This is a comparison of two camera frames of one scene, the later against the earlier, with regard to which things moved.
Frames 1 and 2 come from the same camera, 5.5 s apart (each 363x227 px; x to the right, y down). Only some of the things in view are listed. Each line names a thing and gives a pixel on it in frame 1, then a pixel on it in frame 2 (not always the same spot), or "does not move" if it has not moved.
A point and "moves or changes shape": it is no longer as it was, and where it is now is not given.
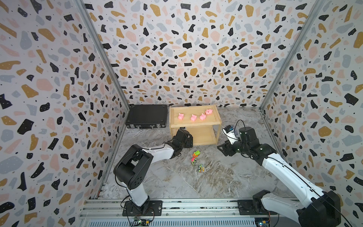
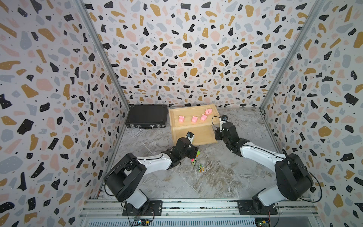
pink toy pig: [193, 117] does not move
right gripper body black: [237, 147] → [219, 135]
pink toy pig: [203, 117] does not move
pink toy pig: [181, 116] moves or changes shape
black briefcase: [147, 117] does not move
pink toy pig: [209, 111] does not move
